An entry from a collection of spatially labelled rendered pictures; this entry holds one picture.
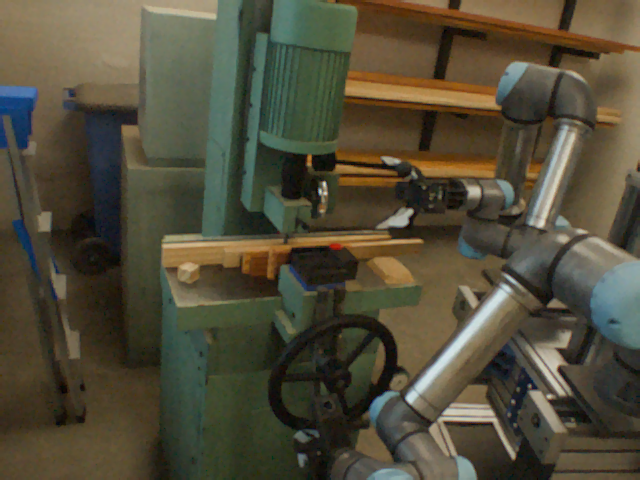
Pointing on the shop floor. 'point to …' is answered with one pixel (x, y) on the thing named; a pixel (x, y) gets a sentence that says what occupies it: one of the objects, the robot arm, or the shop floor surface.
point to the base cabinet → (233, 415)
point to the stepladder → (39, 251)
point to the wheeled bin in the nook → (102, 168)
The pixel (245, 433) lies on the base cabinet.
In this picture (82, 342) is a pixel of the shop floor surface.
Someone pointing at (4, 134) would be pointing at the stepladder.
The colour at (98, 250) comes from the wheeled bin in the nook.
